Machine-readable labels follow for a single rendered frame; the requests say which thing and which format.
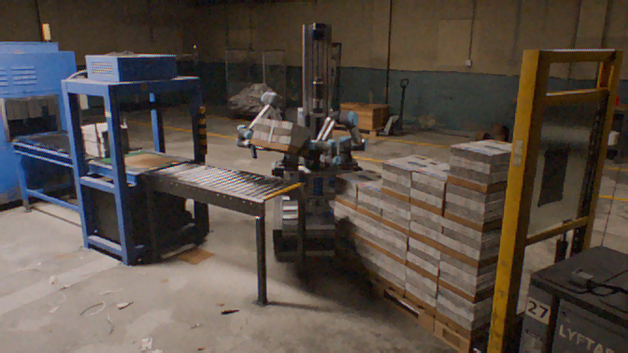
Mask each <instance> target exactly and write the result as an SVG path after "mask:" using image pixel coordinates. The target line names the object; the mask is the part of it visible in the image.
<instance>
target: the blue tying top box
mask: <svg viewBox="0 0 628 353"><path fill-rule="evenodd" d="M137 55H140V56H108V55H87V56H86V63H87V70H88V78H89V79H95V80H107V81H118V82H121V81H135V80H148V79H162V78H177V77H178V69H177V60H176V61H175V62H174V59H176V58H177V55H151V54H137Z"/></svg>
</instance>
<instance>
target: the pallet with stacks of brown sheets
mask: <svg viewBox="0 0 628 353"><path fill-rule="evenodd" d="M340 111H344V112H356V113H357V114H358V117H359V118H358V119H359V122H358V124H357V126H358V129H364V130H370V134H365V133H360V134H361V135H364V136H373V137H378V131H384V128H385V126H386V124H387V122H388V120H389V118H390V113H389V112H390V105H379V104H368V105H367V104H366V103H355V102H347V103H341V104H340ZM337 127H344V125H339V124H337V125H336V126H335V127H334V128H333V131H335V132H341V133H349V131H341V130H335V128H336V129H337Z"/></svg>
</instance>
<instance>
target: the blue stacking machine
mask: <svg viewBox="0 0 628 353"><path fill-rule="evenodd" d="M43 29H44V36H45V43H23V42H0V204H5V203H9V202H13V201H17V200H20V199H21V190H20V183H19V179H18V173H17V167H16V162H15V155H14V150H18V149H16V148H13V147H12V146H13V145H12V141H13V140H16V138H15V136H16V137H20V138H24V139H26V138H33V137H40V136H46V134H47V135H51V134H62V135H66V134H64V133H63V132H62V129H63V130H67V131H68V129H67V121H66V115H65V107H64V94H63V87H62V80H65V79H69V78H70V77H71V76H73V75H74V74H76V66H75V58H74V51H59V50H58V44H59V43H51V40H50V29H49V25H48V24H47V23H43ZM76 94H77V95H78V108H79V116H80V121H81V124H82V126H83V118H82V111H81V109H83V108H88V101H87V94H79V93H76ZM13 142H15V141H13ZM21 162H22V168H23V173H24V179H25V186H26V189H27V190H30V191H37V190H41V189H46V188H49V187H54V186H58V185H62V183H66V182H70V176H69V170H68V166H65V165H61V164H59V163H55V162H48V161H44V159H40V158H37V157H34V156H30V155H25V154H22V157H21Z"/></svg>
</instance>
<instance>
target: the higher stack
mask: <svg viewBox="0 0 628 353"><path fill-rule="evenodd" d="M472 143H473V142H469V144H461V145H455V146H451V149H450V172H449V175H450V176H454V177H458V178H462V179H465V180H468V181H473V182H476V183H479V185H482V186H486V187H488V186H492V185H496V183H501V182H506V181H508V173H509V166H510V157H511V149H512V144H508V143H504V142H499V141H492V140H488V141H480V142H476V143H473V144H472ZM447 188H448V190H447V199H446V201H447V204H446V207H447V208H446V211H445V212H449V213H451V214H453V215H455V216H458V217H461V218H463V219H467V220H470V221H474V222H475V223H478V224H481V225H484V224H488V223H491V222H495V221H497V220H501V219H502V220H503V221H504V214H505V205H506V197H507V189H505V190H501V191H494V192H490V193H483V192H480V191H474V190H470V189H468V188H465V187H461V186H458V185H455V183H452V182H450V183H448V186H447ZM443 220H444V221H443V226H444V228H443V235H442V238H441V240H442V241H441V244H442V246H443V247H447V248H450V249H452V250H454V251H456V252H458V253H460V254H463V255H465V256H466V257H468V258H470V259H473V261H476V262H481V261H486V259H488V258H490V257H492V256H495V255H497V257H499V254H500V246H501V238H502V230H503V226H500V227H496V228H493V229H490V230H487V231H484V232H481V231H478V230H476V229H473V228H469V227H467V226H464V225H463V224H460V223H458V222H455V221H453V220H450V219H443ZM440 254H441V255H440V256H441V258H440V263H439V264H440V267H439V269H440V276H439V278H440V279H442V280H444V281H447V282H449V283H450V284H451V285H452V286H453V287H455V288H457V289H459V290H461V291H463V292H465V293H467V294H469V295H470V296H473V297H477V296H479V295H481V294H483V293H486V292H488V291H490V290H493V291H494V287H495V279H496V270H497V263H498V262H499V261H497V262H494V263H492V264H489V265H487V266H484V267H481V268H479V269H477V268H475V267H473V266H470V265H468V264H466V263H464V262H462V261H458V259H456V258H454V257H452V256H451V255H449V254H447V253H444V252H441V253H440ZM492 303H493V296H491V297H488V298H486V299H483V300H481V301H479V302H476V303H471V302H469V301H467V300H466V299H465V298H463V297H461V296H459V295H457V294H456V293H454V292H452V291H450V290H448V289H445V288H443V287H441V286H439V287H438V296H437V301H436V311H437V312H439V313H441V314H442V315H444V316H446V317H448V318H450V319H452V320H454V321H455V322H457V323H458V324H460V325H462V326H463V327H465V328H466V329H468V330H469V331H472V330H474V329H476V328H478V327H480V326H482V325H484V324H486V323H488V322H490V323H491V318H492ZM485 333H486V330H484V331H482V332H479V333H477V334H475V335H472V337H468V335H466V334H465V333H463V332H461V331H459V330H458V329H456V328H455V327H453V326H451V325H450V324H449V323H448V322H445V321H443V320H442V319H440V318H438V317H435V331H434V335H435V336H436V337H437V338H439V339H440V340H442V341H443V342H445V343H446V344H447V345H450V346H452V347H453V348H455V349H456V350H458V351H459V352H461V353H471V352H470V347H471V345H472V340H475V339H478V340H479V341H480V342H481V343H483V344H484V342H485Z"/></svg>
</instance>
